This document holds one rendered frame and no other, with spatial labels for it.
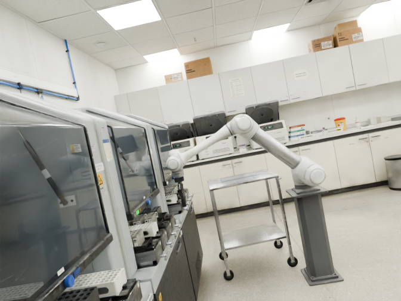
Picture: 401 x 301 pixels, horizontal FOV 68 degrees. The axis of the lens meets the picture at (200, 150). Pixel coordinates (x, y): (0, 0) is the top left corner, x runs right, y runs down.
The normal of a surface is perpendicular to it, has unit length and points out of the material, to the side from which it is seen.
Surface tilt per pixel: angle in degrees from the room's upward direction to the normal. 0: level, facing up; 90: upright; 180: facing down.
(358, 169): 90
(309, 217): 90
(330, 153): 90
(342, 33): 90
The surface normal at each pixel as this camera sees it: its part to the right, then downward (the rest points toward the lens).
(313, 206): -0.07, 0.07
